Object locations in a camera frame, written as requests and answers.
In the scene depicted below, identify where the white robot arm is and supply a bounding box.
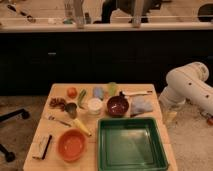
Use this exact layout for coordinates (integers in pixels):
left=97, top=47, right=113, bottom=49
left=159, top=62, right=213, bottom=115

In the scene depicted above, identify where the light green cup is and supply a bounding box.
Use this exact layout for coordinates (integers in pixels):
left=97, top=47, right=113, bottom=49
left=107, top=82, right=117, bottom=96

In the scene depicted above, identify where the blue small object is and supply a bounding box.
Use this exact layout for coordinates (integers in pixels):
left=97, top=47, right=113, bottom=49
left=93, top=87, right=104, bottom=100

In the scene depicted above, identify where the white round container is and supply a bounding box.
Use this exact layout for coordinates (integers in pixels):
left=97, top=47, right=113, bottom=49
left=88, top=98, right=103, bottom=115

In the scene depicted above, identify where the dark red bowl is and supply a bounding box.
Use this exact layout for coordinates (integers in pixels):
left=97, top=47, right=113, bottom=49
left=107, top=96, right=129, bottom=117

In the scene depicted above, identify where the red tomato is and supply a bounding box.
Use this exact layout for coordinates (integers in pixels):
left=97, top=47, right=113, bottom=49
left=67, top=87, right=77, bottom=99

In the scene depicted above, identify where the blue grey cloth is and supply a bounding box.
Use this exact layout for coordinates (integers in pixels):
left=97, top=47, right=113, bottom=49
left=130, top=96, right=153, bottom=117

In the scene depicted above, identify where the green plastic tray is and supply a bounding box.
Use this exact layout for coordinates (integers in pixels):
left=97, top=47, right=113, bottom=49
left=97, top=117, right=169, bottom=171

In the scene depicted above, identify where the wooden table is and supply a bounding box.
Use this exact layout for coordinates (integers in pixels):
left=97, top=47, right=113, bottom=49
left=23, top=83, right=178, bottom=171

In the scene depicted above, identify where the orange bowl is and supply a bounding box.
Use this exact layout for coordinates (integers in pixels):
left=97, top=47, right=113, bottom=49
left=57, top=129, right=86, bottom=162

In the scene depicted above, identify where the black and white eraser brush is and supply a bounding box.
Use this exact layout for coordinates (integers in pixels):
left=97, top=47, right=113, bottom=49
left=32, top=134, right=52, bottom=160

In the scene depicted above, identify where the black office chair base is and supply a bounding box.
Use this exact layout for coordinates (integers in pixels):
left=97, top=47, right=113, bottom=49
left=0, top=108, right=31, bottom=163

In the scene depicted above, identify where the white handled brush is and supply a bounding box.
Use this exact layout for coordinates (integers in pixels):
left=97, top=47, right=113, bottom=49
left=119, top=91, right=152, bottom=97

